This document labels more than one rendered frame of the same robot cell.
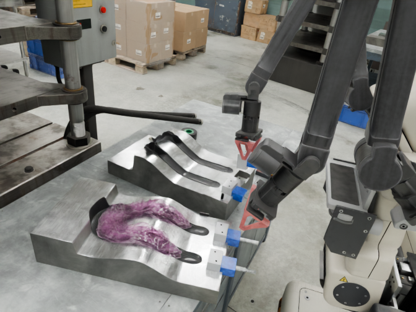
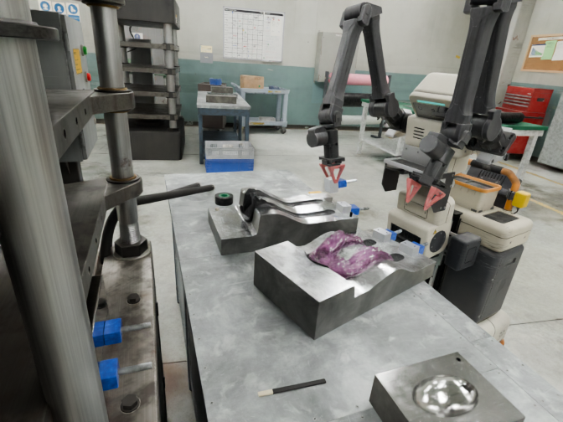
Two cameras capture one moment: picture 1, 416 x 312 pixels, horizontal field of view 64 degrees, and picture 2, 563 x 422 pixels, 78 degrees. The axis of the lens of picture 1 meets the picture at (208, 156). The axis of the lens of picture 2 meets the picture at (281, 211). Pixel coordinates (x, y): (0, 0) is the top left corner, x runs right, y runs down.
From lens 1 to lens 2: 99 cm
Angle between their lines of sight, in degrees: 41
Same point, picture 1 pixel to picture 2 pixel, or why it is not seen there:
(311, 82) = (169, 150)
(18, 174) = (130, 309)
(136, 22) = not seen: outside the picture
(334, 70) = (477, 69)
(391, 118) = (493, 94)
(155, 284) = (402, 286)
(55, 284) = (355, 338)
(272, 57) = (341, 89)
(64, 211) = (303, 275)
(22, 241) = (272, 340)
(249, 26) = not seen: hidden behind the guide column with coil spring
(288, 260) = not seen: hidden behind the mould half
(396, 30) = (498, 39)
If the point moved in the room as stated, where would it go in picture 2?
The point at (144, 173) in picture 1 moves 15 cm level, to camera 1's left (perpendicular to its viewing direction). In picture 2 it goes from (272, 231) to (236, 244)
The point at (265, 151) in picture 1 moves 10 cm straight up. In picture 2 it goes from (439, 138) to (447, 104)
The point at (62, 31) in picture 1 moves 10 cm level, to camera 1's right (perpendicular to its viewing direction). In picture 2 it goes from (125, 99) to (161, 98)
